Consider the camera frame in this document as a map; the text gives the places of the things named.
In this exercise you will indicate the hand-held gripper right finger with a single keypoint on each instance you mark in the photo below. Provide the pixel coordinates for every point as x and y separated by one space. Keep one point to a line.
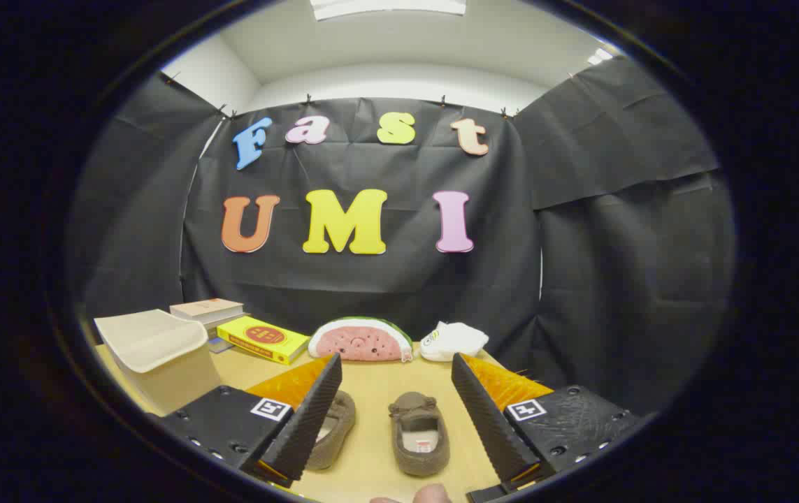
490 426

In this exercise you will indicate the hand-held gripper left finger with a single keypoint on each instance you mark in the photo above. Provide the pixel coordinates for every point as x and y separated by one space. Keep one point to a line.
308 419

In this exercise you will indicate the brown fuzzy slipper shoe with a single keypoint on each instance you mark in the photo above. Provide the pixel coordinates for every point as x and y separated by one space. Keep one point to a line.
336 426
406 412

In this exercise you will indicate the cream storage box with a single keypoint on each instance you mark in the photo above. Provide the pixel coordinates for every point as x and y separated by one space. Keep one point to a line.
161 363

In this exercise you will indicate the watermelon slice plush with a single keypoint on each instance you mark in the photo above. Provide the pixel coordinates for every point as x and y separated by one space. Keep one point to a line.
361 342

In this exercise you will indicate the white plush toy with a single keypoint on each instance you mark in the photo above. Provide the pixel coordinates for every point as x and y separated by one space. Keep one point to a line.
451 341

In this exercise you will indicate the yellow book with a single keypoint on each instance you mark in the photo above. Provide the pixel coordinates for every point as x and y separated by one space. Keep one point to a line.
259 335

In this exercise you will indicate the blue book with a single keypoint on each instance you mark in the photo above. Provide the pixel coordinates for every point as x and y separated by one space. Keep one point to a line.
219 345

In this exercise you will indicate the grey book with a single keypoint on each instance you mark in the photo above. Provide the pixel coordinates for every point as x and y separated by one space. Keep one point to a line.
226 325

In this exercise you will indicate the beige book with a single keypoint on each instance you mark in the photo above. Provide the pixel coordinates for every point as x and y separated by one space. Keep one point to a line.
207 307

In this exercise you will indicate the small ceiling light panel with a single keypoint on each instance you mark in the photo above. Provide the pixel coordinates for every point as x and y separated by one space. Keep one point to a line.
600 56

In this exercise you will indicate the large ceiling light panel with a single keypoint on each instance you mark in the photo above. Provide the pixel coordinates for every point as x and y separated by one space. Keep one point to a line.
385 7

